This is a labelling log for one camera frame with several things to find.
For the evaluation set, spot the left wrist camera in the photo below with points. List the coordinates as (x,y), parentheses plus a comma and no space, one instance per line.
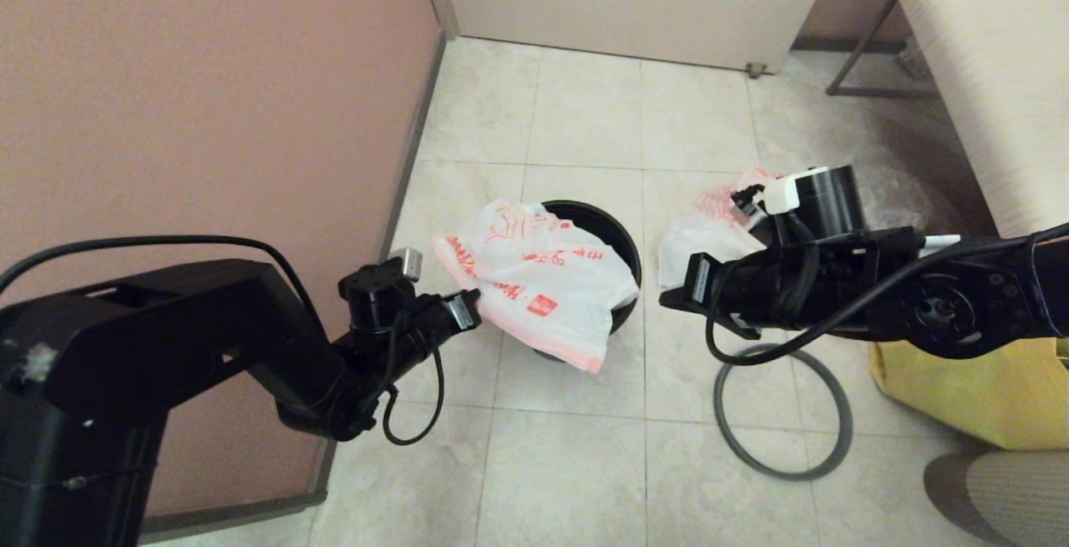
(407,263)

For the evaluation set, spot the black round trash bin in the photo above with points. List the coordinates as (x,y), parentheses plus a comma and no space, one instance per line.
(614,234)

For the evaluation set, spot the clear bag with black contents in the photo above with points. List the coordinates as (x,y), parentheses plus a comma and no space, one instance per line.
(902,196)

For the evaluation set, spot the dark metal table frame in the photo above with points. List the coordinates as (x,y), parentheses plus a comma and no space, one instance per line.
(877,92)

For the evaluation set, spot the cream striped table top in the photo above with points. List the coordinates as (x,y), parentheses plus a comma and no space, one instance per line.
(994,71)

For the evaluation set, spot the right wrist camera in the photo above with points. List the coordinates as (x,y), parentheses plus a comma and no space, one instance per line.
(747,200)

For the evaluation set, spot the small metal door stop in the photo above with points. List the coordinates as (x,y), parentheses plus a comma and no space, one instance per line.
(757,70)

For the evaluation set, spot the grey ribbed round object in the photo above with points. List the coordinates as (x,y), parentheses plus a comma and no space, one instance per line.
(1019,497)

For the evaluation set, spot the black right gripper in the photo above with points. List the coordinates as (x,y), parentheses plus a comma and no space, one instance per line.
(818,280)

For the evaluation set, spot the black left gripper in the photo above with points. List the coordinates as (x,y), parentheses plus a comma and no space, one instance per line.
(384,313)

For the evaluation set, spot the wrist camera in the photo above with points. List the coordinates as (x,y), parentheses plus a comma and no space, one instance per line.
(407,263)
(747,200)

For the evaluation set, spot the yellow shopping bag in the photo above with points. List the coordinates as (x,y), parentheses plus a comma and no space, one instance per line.
(985,397)

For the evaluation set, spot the small clear container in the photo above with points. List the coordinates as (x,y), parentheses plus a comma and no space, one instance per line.
(912,58)

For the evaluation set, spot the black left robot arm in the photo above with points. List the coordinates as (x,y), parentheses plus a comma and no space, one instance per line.
(167,346)

